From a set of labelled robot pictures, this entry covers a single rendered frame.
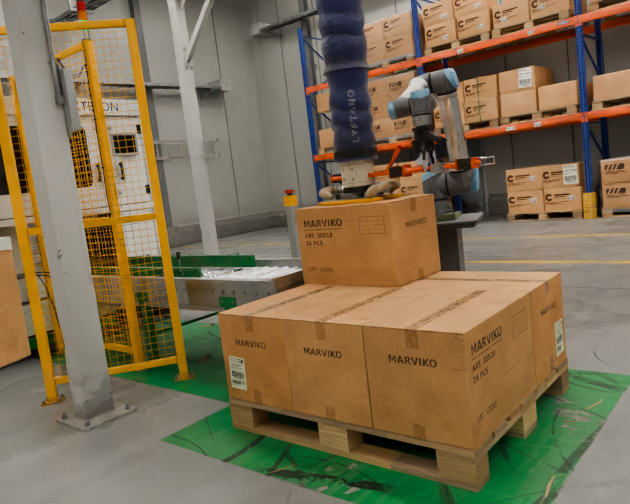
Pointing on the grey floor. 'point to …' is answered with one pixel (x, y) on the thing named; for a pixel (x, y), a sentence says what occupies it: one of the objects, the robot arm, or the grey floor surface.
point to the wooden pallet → (525, 418)
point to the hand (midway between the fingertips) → (430, 168)
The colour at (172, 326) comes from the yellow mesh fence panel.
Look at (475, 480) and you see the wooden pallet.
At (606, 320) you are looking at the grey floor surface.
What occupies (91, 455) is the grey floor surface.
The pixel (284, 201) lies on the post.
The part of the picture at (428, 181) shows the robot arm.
